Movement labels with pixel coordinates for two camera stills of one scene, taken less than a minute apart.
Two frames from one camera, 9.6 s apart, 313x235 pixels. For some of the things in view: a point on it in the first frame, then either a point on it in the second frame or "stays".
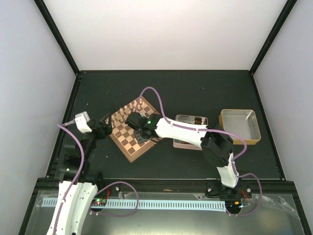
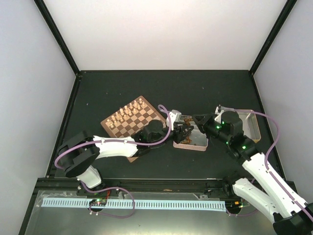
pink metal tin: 195,120 stays
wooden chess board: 122,134 stays
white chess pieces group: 122,112 stays
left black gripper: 107,129 to 178,131
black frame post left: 45,12 stays
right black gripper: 140,138 to 205,119
